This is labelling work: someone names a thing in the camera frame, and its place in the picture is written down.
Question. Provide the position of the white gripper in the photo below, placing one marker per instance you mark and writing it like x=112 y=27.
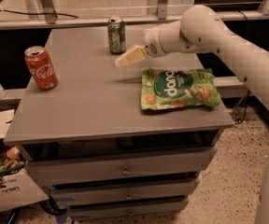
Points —
x=152 y=43

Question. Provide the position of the green soda can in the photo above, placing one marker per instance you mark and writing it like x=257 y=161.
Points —
x=116 y=35

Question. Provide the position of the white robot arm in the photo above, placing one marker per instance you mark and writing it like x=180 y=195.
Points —
x=201 y=29

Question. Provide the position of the red coke can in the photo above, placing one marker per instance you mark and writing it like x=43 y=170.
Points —
x=41 y=68

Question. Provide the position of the green chips bag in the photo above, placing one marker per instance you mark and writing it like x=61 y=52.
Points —
x=166 y=89

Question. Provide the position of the grey drawer cabinet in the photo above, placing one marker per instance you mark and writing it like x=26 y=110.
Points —
x=94 y=150

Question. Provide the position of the white cardboard box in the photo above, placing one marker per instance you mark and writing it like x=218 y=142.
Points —
x=19 y=190

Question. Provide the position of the metal frame rail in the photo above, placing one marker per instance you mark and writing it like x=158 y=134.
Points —
x=250 y=15

